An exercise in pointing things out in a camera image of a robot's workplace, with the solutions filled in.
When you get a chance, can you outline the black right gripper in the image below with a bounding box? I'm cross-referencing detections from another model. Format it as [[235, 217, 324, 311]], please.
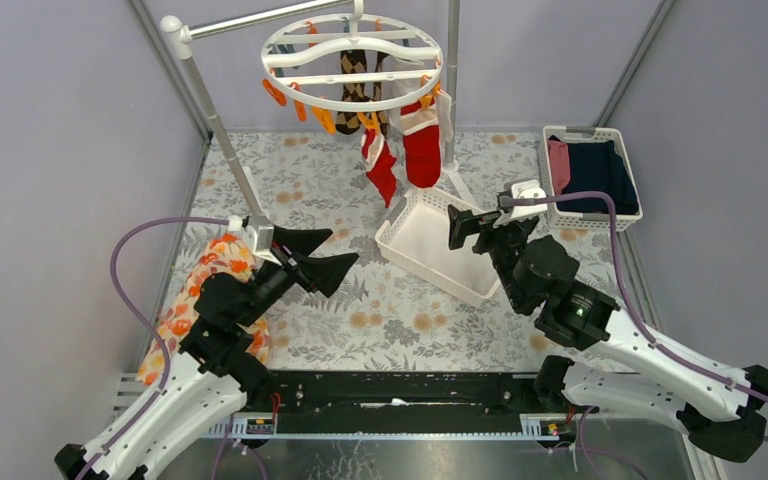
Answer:
[[446, 204, 535, 310]]

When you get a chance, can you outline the floral orange cloth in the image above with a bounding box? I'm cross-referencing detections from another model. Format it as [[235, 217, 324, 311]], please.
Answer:
[[136, 234, 272, 386]]

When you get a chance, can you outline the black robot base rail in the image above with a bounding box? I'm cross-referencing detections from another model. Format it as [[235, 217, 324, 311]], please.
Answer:
[[208, 369, 601, 436]]

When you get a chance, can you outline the white rack right foot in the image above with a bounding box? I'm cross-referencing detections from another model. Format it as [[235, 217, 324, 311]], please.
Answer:
[[442, 159, 478, 206]]

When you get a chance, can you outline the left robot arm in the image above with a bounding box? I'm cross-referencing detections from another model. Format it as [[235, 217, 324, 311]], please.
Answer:
[[55, 216, 358, 479]]

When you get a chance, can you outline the orange clip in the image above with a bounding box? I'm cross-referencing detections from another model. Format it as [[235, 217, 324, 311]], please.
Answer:
[[419, 82, 441, 110], [357, 112, 381, 132], [311, 106, 336, 135]]

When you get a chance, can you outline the pink garment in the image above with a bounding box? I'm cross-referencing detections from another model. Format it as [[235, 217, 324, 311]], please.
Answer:
[[547, 136, 571, 194]]

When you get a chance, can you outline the white round clip hanger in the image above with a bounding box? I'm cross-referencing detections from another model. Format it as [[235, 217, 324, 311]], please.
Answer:
[[261, 1, 444, 119]]

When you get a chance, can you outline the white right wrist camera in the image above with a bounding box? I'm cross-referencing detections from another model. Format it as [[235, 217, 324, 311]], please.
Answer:
[[493, 180, 548, 228]]

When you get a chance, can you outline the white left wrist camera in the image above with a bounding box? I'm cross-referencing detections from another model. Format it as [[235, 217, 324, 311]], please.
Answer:
[[227, 215, 280, 265]]

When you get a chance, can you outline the white basket with clothes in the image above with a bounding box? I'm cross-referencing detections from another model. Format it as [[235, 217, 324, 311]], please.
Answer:
[[541, 125, 644, 233]]

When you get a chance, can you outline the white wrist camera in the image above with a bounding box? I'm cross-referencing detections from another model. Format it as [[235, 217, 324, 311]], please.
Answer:
[[493, 180, 548, 228], [227, 215, 280, 265]]

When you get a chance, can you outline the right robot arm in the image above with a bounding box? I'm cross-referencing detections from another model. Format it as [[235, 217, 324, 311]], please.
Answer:
[[447, 205, 768, 463]]

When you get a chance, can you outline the grey horizontal rack bar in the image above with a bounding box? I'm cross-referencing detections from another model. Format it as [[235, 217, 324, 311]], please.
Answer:
[[184, 0, 350, 41]]

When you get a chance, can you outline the floral grey tablecloth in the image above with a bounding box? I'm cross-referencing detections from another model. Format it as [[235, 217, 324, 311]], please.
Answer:
[[158, 131, 631, 372]]

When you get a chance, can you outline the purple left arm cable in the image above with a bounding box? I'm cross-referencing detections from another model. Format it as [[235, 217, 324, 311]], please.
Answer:
[[72, 215, 233, 480]]

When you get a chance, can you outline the white perforated sock basket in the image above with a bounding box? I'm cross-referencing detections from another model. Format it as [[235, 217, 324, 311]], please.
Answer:
[[375, 188, 500, 307]]

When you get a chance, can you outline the navy garment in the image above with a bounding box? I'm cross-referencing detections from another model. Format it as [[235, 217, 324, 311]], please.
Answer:
[[559, 140, 640, 215]]

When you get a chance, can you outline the red snowflake sock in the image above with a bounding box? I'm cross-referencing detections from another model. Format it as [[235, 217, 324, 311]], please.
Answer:
[[396, 100, 442, 188]]

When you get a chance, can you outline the grey left rack pole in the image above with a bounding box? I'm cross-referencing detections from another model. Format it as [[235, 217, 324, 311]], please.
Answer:
[[159, 15, 243, 195]]

